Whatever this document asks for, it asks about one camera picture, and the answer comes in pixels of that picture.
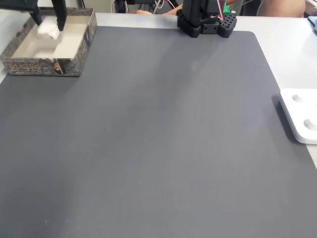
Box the white block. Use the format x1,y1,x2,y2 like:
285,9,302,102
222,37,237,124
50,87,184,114
36,16,60,40

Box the printed cardboard box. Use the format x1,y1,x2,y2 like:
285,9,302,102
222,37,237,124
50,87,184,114
0,6,98,77

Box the grey desk mat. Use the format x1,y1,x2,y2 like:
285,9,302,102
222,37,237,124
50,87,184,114
0,24,317,238

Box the blue flat object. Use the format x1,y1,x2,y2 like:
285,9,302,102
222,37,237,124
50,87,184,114
307,14,317,33

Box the white control device with knobs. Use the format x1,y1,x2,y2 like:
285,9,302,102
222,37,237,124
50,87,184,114
279,88,317,145

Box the black speckled camera mount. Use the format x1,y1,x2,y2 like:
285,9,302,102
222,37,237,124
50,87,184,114
0,0,40,12

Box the red white arm wires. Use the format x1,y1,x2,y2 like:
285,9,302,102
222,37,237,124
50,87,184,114
214,0,226,22

